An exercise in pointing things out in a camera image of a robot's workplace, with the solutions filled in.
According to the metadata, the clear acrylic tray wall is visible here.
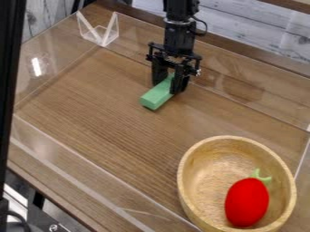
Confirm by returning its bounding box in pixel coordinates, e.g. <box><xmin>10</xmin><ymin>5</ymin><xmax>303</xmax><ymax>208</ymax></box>
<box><xmin>8</xmin><ymin>116</ymin><xmax>200</xmax><ymax>232</ymax></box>

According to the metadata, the clear acrylic corner bracket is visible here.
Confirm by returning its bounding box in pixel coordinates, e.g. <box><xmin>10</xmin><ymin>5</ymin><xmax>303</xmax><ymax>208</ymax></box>
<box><xmin>76</xmin><ymin>12</ymin><xmax>119</xmax><ymax>47</ymax></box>

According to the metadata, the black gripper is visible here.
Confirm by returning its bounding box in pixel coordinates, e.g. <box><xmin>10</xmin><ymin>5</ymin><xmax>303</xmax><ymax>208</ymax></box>
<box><xmin>147</xmin><ymin>18</ymin><xmax>201</xmax><ymax>94</ymax></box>

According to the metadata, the light wooden oval bowl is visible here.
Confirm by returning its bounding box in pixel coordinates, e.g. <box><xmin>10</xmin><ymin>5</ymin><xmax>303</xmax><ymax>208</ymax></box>
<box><xmin>176</xmin><ymin>135</ymin><xmax>296</xmax><ymax>232</ymax></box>

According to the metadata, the black cable under table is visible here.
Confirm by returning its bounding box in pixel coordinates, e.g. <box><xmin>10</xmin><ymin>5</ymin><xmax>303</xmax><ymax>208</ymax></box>
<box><xmin>4</xmin><ymin>208</ymin><xmax>29</xmax><ymax>232</ymax></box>

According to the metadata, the green rectangular stick block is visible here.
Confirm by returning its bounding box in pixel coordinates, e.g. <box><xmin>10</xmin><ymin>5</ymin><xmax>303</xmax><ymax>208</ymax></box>
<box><xmin>139</xmin><ymin>74</ymin><xmax>175</xmax><ymax>111</ymax></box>

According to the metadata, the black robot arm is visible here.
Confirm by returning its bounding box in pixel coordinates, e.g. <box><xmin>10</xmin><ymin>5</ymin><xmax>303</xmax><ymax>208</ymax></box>
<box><xmin>147</xmin><ymin>0</ymin><xmax>201</xmax><ymax>94</ymax></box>

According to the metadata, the red plush tomato toy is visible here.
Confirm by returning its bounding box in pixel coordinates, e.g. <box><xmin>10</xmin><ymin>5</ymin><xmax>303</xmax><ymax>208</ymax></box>
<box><xmin>224</xmin><ymin>169</ymin><xmax>272</xmax><ymax>227</ymax></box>

